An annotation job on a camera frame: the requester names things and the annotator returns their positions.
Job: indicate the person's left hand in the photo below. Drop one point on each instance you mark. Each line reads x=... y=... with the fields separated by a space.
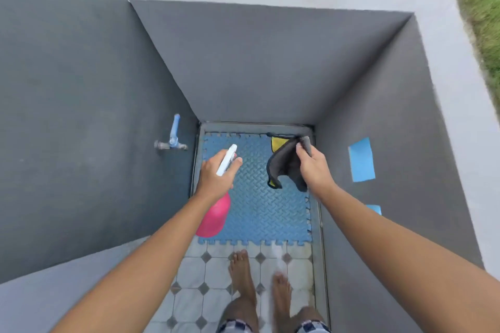
x=213 y=182

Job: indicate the person's right hand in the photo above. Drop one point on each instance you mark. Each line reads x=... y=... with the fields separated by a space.
x=315 y=169

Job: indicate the person's left thumb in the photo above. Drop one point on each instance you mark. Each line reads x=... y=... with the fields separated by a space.
x=219 y=154

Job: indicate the person's right fingers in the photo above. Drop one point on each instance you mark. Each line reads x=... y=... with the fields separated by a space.
x=301 y=152

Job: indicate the grey and yellow cloth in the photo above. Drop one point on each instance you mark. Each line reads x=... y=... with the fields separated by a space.
x=287 y=163

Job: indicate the pink spray bottle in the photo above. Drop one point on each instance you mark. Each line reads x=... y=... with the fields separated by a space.
x=215 y=210

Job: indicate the person's right forearm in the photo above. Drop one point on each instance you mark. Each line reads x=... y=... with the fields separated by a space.
x=406 y=262

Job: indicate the person's left forearm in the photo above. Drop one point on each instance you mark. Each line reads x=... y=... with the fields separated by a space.
x=138 y=272

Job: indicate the blue water tap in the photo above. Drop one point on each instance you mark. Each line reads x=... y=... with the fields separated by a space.
x=173 y=137

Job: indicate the blue foam floor mat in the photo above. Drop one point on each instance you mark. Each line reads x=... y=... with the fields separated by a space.
x=257 y=196

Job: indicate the large blue tape patch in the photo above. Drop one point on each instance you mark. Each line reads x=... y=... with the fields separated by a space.
x=361 y=160

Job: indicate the small blue tape patch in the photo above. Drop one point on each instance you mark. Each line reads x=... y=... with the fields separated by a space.
x=374 y=209

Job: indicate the person's left leg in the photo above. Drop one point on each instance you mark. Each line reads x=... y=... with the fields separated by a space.
x=242 y=289

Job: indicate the person's leg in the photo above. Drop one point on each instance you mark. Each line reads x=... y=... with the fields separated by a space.
x=242 y=289
x=287 y=301

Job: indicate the person's right leg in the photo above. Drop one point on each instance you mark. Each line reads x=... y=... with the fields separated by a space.
x=287 y=301

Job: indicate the checkered shorts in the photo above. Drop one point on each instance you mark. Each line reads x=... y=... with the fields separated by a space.
x=234 y=327

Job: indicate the grass strip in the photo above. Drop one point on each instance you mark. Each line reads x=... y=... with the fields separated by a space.
x=481 y=9

